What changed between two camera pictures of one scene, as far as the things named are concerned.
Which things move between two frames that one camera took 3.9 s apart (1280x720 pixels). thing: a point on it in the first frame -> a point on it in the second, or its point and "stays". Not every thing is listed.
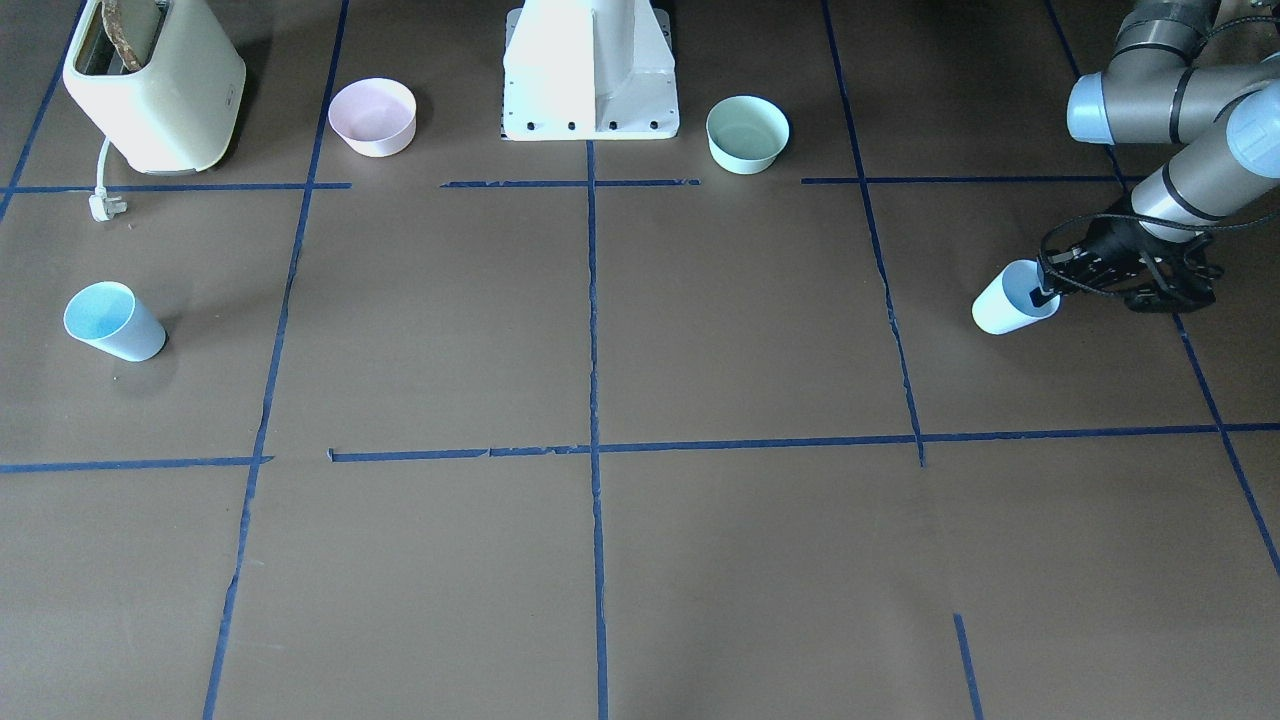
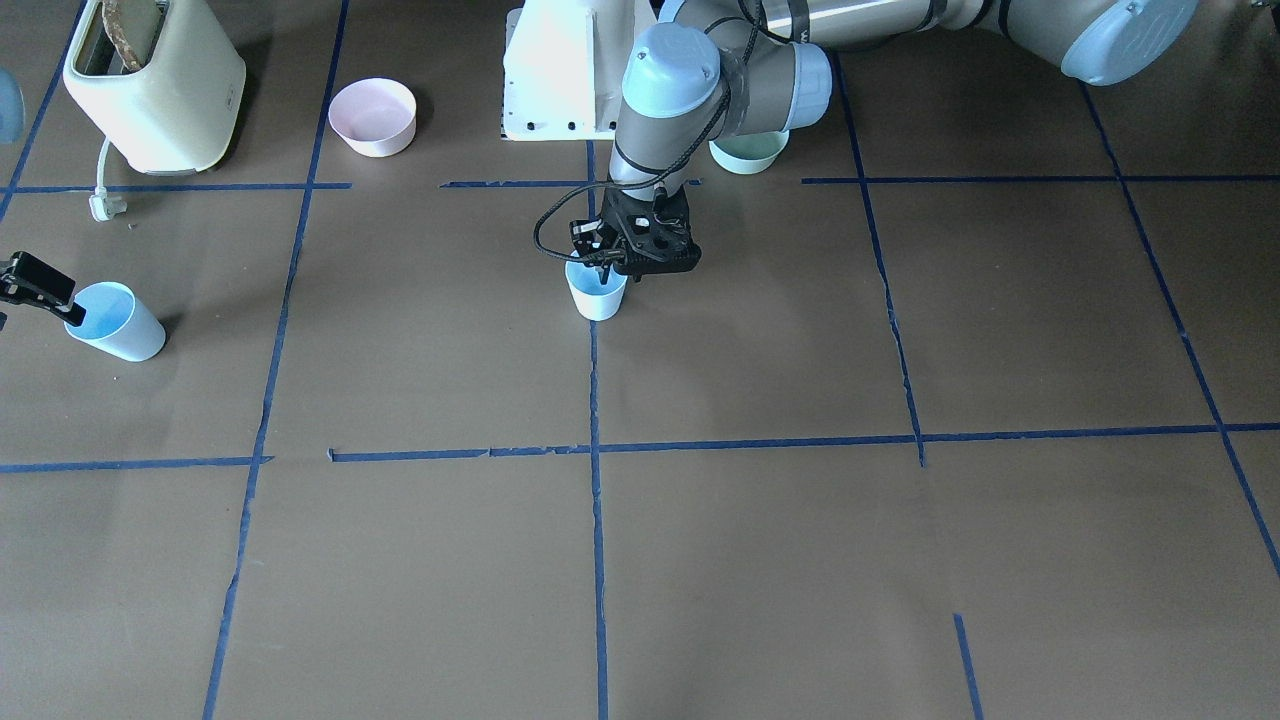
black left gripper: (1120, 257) -> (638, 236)
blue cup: (111, 316) stays
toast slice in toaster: (111, 21) stays
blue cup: (1005, 306) -> (594, 300)
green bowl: (746, 133) stays
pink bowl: (374, 117) stays
